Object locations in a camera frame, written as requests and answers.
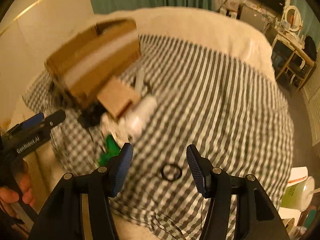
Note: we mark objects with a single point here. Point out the green plastic packet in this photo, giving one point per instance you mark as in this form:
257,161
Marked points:
112,150

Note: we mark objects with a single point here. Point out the checkered grey white cloth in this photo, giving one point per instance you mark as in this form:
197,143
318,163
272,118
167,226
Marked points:
234,115

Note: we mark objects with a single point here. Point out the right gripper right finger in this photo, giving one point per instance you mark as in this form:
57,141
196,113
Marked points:
201,169

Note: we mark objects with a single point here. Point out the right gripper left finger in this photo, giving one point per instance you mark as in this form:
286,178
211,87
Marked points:
119,166

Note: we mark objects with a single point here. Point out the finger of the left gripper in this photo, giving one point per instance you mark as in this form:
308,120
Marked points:
52,120
29,123

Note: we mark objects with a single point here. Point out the white oval vanity mirror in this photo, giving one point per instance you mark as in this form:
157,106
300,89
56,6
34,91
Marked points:
293,17

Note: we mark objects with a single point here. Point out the small tan carton box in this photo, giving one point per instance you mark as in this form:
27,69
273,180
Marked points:
117,97

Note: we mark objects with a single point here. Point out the brown cardboard box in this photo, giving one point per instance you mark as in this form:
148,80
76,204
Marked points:
82,65

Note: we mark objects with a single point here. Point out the grey cabinet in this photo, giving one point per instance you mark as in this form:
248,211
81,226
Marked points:
253,17

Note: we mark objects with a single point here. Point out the black bag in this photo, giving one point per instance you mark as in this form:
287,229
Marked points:
310,48

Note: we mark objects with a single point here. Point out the cream white bed blanket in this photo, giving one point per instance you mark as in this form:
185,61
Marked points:
206,28

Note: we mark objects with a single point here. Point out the white plastic bottle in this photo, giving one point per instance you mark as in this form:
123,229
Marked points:
135,122

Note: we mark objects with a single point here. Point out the wooden dressing table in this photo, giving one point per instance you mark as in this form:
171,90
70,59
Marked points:
289,60

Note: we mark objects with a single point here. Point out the white tube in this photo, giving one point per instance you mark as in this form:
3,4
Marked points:
139,82

